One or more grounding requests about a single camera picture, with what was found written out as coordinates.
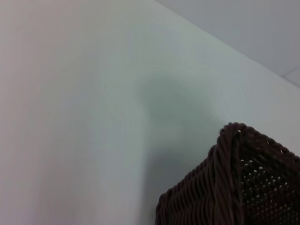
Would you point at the dark brown woven basket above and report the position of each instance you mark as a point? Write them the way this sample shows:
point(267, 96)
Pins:
point(225, 187)

